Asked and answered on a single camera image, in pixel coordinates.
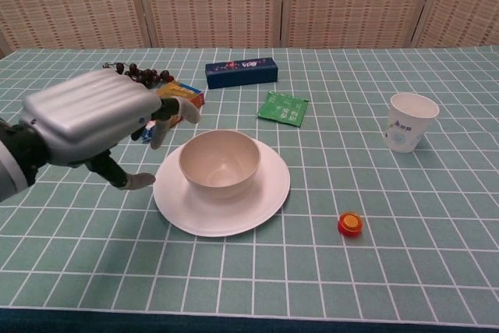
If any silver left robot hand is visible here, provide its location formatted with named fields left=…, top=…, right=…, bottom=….
left=19, top=70, right=202, bottom=192

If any beige bowl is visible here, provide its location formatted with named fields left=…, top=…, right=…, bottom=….
left=178, top=129, right=261, bottom=199

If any white paper cup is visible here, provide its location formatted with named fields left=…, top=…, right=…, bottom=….
left=381, top=92, right=441, bottom=154

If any white round plate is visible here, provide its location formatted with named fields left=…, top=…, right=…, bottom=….
left=152, top=138, right=292, bottom=238

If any dark red grape bunch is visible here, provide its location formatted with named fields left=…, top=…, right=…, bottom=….
left=102, top=61, right=175, bottom=87

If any orange snack box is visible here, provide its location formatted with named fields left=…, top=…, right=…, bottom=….
left=131, top=80, right=206, bottom=143

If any dark blue rectangular box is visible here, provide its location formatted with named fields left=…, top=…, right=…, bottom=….
left=204, top=57, right=279, bottom=90

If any bamboo folding screen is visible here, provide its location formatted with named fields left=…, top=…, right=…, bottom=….
left=0, top=0, right=499, bottom=57

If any green sachet packet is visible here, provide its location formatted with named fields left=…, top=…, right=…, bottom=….
left=257, top=90, right=310, bottom=128

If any orange bottle cap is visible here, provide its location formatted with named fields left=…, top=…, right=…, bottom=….
left=337, top=211, right=363, bottom=236

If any green grid tablecloth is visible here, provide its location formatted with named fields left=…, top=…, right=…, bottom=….
left=0, top=47, right=499, bottom=333

